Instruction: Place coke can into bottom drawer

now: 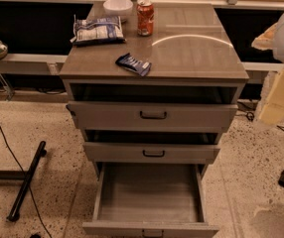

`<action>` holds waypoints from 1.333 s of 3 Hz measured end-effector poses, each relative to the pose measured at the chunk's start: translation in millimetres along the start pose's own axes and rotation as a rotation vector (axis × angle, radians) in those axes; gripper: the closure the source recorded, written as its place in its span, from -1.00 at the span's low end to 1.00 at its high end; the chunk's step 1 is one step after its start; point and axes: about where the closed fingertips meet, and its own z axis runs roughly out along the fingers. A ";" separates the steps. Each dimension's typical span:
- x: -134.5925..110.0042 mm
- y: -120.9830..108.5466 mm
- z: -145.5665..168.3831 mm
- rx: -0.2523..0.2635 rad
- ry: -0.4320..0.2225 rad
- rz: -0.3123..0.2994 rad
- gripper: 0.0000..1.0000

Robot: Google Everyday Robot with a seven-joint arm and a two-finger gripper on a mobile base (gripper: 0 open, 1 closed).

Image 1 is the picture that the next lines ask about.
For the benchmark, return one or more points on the grey drawer cabinet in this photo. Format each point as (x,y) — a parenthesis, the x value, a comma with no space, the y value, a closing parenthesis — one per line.
(193,62)

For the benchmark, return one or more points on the blue white chip bag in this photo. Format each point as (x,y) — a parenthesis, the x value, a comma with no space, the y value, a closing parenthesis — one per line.
(98,31)

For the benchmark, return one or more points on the red coke can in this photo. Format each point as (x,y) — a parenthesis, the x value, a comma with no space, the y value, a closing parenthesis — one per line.
(145,17)

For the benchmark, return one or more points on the bottom grey drawer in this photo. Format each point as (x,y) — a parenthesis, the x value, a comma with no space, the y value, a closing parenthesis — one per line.
(150,201)

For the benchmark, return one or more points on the grey drawer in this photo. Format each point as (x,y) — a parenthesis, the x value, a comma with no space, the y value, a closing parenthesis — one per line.
(161,117)
(150,201)
(151,153)

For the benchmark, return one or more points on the top grey drawer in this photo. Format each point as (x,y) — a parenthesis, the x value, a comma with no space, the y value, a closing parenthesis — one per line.
(161,117)

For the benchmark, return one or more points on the white bowl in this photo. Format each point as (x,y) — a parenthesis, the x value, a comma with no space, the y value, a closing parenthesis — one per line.
(121,8)

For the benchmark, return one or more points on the small dark blue snack packet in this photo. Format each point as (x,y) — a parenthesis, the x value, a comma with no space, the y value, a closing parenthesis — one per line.
(134,65)

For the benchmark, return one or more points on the middle grey drawer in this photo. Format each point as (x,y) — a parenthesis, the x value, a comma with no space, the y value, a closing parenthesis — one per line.
(151,153)

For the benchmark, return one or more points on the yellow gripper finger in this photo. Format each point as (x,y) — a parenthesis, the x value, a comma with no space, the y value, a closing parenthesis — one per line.
(272,111)
(265,41)

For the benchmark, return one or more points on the black table leg stand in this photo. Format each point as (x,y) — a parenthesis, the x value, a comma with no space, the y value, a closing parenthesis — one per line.
(25,177)

